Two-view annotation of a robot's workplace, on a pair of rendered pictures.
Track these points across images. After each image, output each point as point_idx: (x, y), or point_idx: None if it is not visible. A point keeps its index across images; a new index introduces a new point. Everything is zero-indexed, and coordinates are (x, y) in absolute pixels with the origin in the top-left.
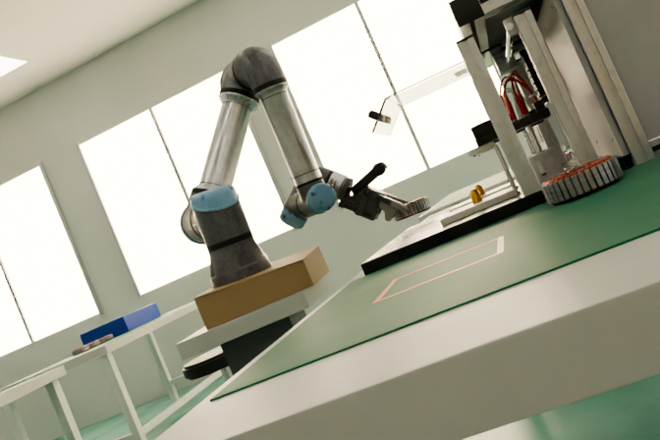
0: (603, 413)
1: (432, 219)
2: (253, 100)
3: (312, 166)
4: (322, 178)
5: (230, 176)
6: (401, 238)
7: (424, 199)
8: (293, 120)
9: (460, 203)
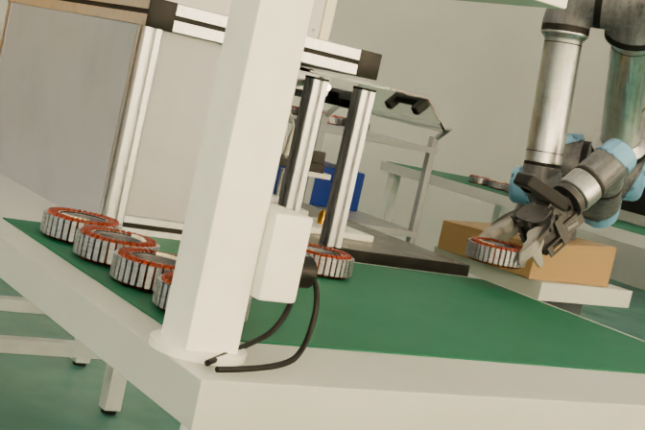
0: None
1: (409, 250)
2: (606, 40)
3: (527, 144)
4: (530, 163)
5: (603, 128)
6: (357, 226)
7: (467, 241)
8: (537, 80)
9: (357, 231)
